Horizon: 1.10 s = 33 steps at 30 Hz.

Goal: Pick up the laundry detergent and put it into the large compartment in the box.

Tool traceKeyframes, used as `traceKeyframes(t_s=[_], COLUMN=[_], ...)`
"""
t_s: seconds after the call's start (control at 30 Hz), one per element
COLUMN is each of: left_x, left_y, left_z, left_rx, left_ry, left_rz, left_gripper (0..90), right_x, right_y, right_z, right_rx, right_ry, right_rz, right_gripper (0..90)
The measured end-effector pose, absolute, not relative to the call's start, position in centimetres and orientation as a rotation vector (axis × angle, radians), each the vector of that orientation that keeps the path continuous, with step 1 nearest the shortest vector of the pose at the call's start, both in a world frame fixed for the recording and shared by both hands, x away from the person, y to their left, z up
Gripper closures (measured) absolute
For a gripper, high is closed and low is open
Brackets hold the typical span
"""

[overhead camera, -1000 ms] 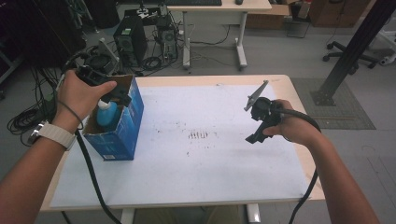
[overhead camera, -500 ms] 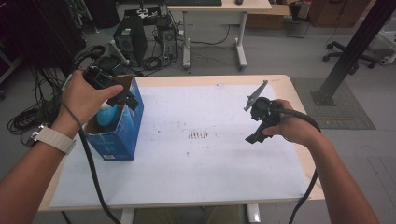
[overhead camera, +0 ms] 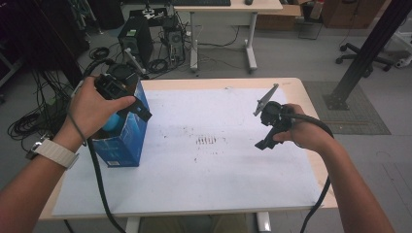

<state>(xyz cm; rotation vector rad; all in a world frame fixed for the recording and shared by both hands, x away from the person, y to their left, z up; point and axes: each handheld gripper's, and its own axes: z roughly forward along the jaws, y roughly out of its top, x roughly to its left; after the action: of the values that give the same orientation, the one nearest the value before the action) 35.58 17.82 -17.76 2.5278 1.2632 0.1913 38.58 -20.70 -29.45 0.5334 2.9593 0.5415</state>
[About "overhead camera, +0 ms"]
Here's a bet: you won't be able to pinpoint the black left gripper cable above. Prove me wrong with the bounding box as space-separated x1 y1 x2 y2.
83 57 126 233

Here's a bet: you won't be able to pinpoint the white paper sheet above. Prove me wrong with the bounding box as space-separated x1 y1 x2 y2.
51 87 324 217

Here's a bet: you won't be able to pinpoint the open computer case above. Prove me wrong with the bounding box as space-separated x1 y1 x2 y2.
160 16 188 64

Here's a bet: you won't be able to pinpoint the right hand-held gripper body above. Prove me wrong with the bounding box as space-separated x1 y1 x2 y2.
253 83 295 132

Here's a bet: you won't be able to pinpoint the wristwatch with white band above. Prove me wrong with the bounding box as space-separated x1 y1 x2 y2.
25 138 80 170

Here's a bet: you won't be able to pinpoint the black metal post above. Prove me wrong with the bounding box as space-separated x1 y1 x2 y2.
323 0 412 111

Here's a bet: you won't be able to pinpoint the person's legs in khaki pants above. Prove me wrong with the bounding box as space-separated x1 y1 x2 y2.
142 213 251 233

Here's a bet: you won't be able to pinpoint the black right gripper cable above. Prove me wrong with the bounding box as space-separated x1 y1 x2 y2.
285 112 334 233

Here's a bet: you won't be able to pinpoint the black office chair base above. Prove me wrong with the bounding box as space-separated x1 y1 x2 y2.
335 42 395 79

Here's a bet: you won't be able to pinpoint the black computer tower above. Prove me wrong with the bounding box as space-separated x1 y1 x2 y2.
117 14 154 67

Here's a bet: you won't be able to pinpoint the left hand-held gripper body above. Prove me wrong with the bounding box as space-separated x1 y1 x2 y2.
94 48 149 101

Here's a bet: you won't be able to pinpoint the light wooden table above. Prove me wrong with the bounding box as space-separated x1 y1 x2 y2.
38 77 338 233

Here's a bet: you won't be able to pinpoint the person's right hand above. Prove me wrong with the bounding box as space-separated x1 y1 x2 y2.
272 103 334 153

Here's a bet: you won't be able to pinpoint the coiled black cable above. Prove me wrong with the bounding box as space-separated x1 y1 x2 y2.
88 47 111 61

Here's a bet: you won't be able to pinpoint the black keyboard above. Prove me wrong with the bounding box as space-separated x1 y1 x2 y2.
171 0 232 8

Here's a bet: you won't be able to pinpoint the bundle of black floor cables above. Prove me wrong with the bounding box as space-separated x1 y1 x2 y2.
7 69 76 151

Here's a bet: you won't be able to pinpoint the blue bottle with white cap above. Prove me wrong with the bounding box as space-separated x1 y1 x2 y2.
101 113 126 133

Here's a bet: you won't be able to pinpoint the blue cardboard box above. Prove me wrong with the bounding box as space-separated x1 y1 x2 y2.
88 79 151 168

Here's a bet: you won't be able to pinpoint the brown wooden cabinet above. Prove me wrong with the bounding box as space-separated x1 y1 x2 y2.
320 0 392 29

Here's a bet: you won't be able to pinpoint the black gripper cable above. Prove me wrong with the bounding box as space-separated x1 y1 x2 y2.
285 112 334 233
83 57 126 233

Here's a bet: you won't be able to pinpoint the brown cardboard box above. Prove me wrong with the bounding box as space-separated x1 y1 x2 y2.
256 3 304 32

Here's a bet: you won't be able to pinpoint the black wire rack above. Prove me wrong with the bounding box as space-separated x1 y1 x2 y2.
297 11 325 41

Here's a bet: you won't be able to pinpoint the person's left hand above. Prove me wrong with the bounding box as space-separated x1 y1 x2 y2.
52 76 137 151

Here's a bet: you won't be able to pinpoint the white-legged desk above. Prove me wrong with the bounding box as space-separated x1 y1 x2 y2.
173 0 285 74

